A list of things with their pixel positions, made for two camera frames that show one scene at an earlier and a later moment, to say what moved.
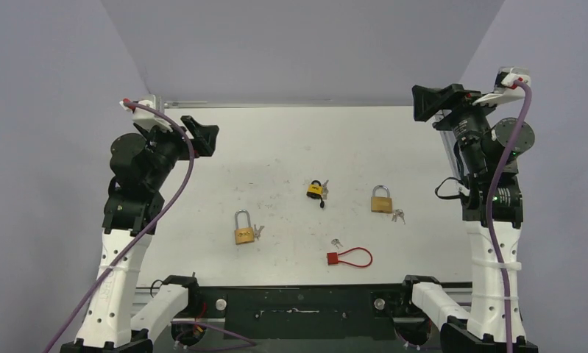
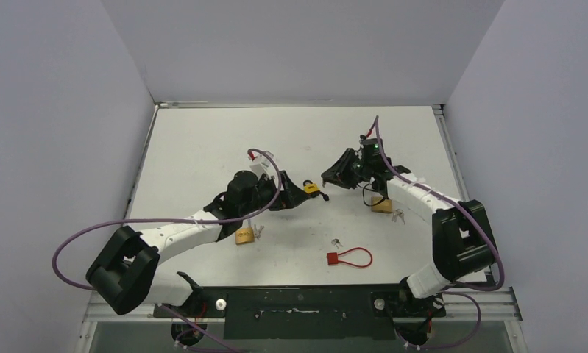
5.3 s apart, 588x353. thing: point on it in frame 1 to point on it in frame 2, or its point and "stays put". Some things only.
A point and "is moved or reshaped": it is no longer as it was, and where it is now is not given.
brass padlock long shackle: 243,235 stays put
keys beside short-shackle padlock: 398,212 stays put
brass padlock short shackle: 381,204 stays put
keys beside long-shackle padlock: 257,232 stays put
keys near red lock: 336,242 stays put
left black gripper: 203,135 to 290,197
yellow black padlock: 315,190 is moved or reshaped
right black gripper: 448,105 to 350,166
